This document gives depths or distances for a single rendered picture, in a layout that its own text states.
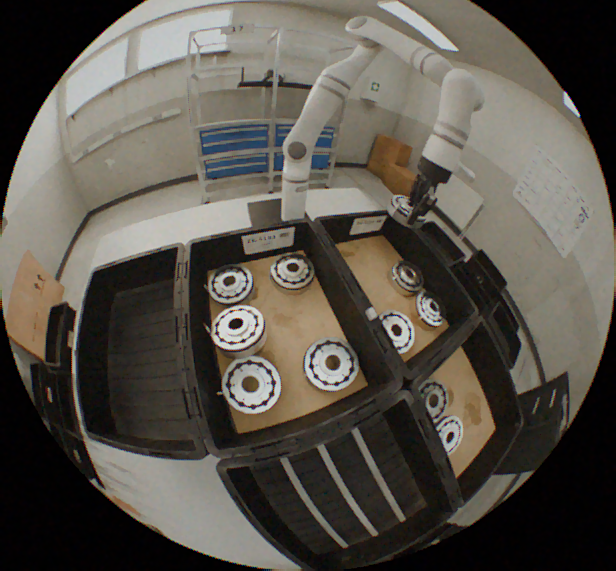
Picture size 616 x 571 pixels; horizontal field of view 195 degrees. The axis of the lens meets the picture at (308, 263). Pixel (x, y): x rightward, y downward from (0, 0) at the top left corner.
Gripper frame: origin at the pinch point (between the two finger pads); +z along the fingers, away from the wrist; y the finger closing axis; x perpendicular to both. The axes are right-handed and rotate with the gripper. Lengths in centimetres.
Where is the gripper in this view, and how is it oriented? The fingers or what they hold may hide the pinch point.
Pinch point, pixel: (410, 214)
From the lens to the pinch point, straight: 47.0
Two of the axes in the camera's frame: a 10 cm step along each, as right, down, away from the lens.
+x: 9.3, 3.4, -1.2
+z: -1.3, 6.2, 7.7
